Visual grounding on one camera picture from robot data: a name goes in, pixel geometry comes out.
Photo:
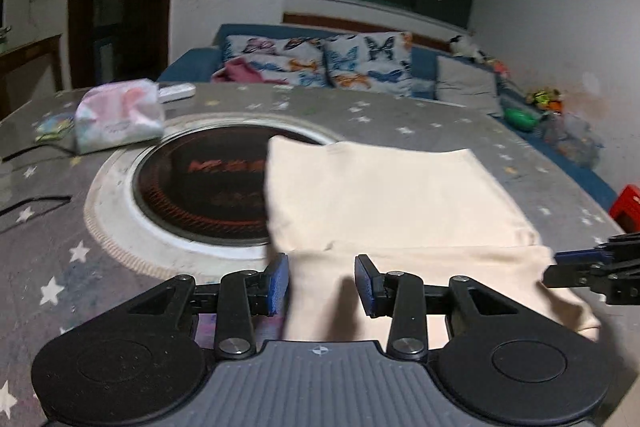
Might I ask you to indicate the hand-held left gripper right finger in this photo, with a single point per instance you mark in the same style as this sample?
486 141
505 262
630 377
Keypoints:
364 284

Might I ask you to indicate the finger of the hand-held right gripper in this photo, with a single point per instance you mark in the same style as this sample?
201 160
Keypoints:
575 257
575 276

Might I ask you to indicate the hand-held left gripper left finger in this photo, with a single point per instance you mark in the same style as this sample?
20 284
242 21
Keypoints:
277 282

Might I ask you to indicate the cream garment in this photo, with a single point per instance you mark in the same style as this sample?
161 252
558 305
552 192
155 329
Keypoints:
400 207

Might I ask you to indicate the red stool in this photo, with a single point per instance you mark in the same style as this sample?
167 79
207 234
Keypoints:
629 204

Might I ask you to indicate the black round induction cooktop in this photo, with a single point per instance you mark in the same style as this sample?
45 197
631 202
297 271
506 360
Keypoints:
200 187

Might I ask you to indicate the green toy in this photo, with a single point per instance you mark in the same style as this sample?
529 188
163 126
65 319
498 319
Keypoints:
520 117

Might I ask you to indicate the pile of colourful toys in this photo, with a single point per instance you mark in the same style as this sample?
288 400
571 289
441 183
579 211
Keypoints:
545 99

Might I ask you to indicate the grey star tablecloth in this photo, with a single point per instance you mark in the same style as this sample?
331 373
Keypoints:
400 127

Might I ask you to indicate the beige round cooktop surround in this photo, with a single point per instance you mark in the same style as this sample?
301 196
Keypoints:
115 217

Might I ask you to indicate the grey cushion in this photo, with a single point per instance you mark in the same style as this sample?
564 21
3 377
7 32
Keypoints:
467 84

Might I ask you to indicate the pink cloth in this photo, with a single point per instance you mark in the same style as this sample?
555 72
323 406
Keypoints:
240 72

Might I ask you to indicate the white remote control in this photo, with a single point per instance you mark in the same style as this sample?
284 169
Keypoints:
175 92

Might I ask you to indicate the blue sofa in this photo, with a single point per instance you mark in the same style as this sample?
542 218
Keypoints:
422 72

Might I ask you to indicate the butterfly print cushion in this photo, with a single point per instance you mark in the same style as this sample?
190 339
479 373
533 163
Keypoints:
370 62
280 57

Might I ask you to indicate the pink white tissue pack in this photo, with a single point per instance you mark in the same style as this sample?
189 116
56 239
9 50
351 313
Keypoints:
120 117

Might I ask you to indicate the black white plush toy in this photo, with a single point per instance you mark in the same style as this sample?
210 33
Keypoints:
462 47

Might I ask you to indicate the small clear plastic packet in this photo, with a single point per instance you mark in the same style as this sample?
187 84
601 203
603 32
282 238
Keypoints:
52 127

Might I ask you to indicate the wooden side table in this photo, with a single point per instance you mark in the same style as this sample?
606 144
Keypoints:
30 57

